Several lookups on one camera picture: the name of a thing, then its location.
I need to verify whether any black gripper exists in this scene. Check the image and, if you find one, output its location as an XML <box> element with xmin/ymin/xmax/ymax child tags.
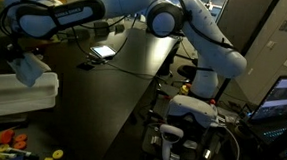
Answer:
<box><xmin>0</xmin><ymin>37</ymin><xmax>28</xmax><ymax>65</ymax></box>

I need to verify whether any white terry towel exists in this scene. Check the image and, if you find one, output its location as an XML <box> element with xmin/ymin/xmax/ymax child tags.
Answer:
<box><xmin>6</xmin><ymin>51</ymin><xmax>53</xmax><ymax>89</ymax></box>

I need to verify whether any white plastic bin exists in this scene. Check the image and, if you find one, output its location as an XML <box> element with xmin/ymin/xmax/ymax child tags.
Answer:
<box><xmin>0</xmin><ymin>68</ymin><xmax>61</xmax><ymax>124</ymax></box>

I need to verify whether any orange plastic cup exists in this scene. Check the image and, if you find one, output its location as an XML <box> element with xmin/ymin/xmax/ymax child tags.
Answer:
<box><xmin>0</xmin><ymin>128</ymin><xmax>15</xmax><ymax>145</ymax></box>

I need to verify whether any orange disc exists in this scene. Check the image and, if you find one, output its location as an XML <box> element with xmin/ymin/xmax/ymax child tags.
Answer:
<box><xmin>12</xmin><ymin>139</ymin><xmax>28</xmax><ymax>151</ymax></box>
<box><xmin>13</xmin><ymin>132</ymin><xmax>28</xmax><ymax>143</ymax></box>

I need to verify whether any yellow ring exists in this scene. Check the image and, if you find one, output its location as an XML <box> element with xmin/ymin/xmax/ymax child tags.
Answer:
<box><xmin>0</xmin><ymin>143</ymin><xmax>11</xmax><ymax>154</ymax></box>

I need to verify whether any marker with green cap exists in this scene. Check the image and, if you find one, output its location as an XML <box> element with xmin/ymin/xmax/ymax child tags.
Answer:
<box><xmin>6</xmin><ymin>147</ymin><xmax>41</xmax><ymax>160</ymax></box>

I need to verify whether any silver marker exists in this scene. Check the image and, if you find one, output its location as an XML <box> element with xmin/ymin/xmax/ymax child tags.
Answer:
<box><xmin>0</xmin><ymin>150</ymin><xmax>18</xmax><ymax>159</ymax></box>

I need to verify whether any yellow disc with hole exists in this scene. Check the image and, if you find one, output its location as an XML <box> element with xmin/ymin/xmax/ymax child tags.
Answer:
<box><xmin>52</xmin><ymin>149</ymin><xmax>65</xmax><ymax>160</ymax></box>

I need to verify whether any lit smartphone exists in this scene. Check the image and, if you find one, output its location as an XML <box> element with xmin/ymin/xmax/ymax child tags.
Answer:
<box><xmin>89</xmin><ymin>44</ymin><xmax>118</xmax><ymax>60</ymax></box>

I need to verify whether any small dark box on table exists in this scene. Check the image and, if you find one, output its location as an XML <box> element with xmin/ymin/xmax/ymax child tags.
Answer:
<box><xmin>114</xmin><ymin>22</ymin><xmax>126</xmax><ymax>34</ymax></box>

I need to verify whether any white VR controller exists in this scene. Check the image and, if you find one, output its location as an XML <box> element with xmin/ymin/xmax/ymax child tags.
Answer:
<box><xmin>157</xmin><ymin>123</ymin><xmax>185</xmax><ymax>160</ymax></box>

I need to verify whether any white VR headset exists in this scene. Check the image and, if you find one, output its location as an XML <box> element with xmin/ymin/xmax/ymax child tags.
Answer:
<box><xmin>166</xmin><ymin>94</ymin><xmax>220</xmax><ymax>130</ymax></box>

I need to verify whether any open laptop with lit keyboard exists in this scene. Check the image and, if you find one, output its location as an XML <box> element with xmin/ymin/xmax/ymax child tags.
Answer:
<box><xmin>242</xmin><ymin>72</ymin><xmax>287</xmax><ymax>160</ymax></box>

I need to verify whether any black table cable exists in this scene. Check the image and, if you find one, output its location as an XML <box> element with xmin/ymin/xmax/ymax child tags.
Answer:
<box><xmin>68</xmin><ymin>12</ymin><xmax>161</xmax><ymax>81</ymax></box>

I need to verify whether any white cable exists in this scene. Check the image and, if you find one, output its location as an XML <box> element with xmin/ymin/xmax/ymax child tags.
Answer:
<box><xmin>218</xmin><ymin>126</ymin><xmax>244</xmax><ymax>160</ymax></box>

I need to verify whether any white wall switch plate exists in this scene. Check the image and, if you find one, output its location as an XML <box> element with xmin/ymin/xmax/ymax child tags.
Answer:
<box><xmin>266</xmin><ymin>39</ymin><xmax>276</xmax><ymax>50</ymax></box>

